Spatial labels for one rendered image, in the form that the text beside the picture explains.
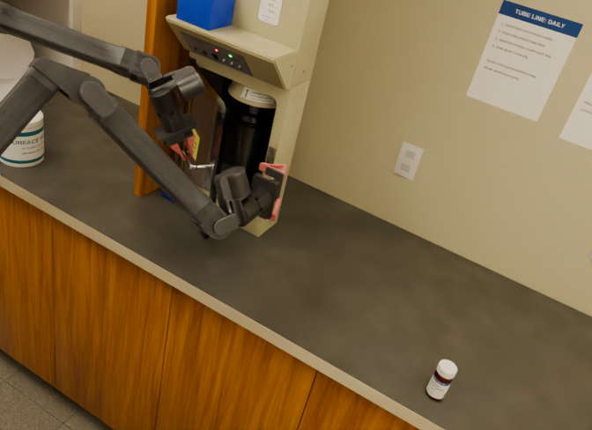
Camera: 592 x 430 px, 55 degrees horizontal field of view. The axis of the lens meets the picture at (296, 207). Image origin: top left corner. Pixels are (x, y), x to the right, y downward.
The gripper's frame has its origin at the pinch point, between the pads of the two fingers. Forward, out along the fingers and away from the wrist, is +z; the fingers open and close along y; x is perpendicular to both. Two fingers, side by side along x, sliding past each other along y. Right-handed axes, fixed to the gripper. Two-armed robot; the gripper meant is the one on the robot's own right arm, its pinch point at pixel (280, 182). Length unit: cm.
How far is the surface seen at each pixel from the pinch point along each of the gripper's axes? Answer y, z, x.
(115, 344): -69, -17, 37
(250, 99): 11.6, 13.9, 19.6
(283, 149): 0.7, 15.1, 7.8
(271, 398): -53, -17, -18
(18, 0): -7, 56, 158
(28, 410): -120, -24, 70
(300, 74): 22.3, 16.1, 7.5
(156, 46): 19.9, 4.8, 44.7
